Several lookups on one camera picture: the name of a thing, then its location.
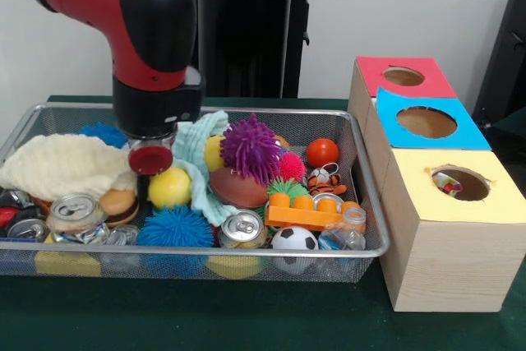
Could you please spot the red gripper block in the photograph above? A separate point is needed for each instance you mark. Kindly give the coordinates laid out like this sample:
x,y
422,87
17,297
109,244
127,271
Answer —
x,y
150,161

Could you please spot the light teal waffle cloth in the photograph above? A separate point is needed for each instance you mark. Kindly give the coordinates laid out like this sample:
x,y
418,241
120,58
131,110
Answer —
x,y
201,186

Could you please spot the cream waffle cloth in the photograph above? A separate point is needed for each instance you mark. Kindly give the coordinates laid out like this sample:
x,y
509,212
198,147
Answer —
x,y
61,166

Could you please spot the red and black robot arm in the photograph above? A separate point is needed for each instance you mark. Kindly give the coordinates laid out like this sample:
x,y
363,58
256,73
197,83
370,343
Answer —
x,y
135,18

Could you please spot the wooden box with three holes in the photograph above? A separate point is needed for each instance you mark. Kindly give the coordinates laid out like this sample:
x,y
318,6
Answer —
x,y
444,260

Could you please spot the yellow smooth ball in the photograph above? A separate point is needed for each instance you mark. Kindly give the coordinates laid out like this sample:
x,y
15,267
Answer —
x,y
169,188

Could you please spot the blue spiky rubber ball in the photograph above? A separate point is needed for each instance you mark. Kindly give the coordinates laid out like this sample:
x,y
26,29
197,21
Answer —
x,y
176,229
104,135

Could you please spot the brown toy football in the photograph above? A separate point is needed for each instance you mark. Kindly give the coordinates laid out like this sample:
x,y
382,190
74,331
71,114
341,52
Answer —
x,y
238,188

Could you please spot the purple spiky rubber ball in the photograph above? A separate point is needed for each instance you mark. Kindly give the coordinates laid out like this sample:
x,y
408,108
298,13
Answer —
x,y
250,149

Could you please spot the orange toy building block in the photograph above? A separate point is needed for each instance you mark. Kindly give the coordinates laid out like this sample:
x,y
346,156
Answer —
x,y
296,215

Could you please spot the black and white soccer ball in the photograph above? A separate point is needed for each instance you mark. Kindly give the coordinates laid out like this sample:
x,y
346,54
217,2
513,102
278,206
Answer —
x,y
293,238

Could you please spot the red smooth ball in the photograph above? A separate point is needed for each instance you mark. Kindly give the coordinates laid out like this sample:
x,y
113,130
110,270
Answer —
x,y
322,153

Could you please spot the dark green side table cloth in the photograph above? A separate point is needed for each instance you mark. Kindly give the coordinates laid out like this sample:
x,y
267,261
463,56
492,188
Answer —
x,y
515,121

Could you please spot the black upright panel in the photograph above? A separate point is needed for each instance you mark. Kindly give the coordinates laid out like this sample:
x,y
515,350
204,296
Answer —
x,y
505,59

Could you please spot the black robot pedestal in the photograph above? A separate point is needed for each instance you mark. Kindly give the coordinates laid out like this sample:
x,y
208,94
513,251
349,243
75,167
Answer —
x,y
255,38

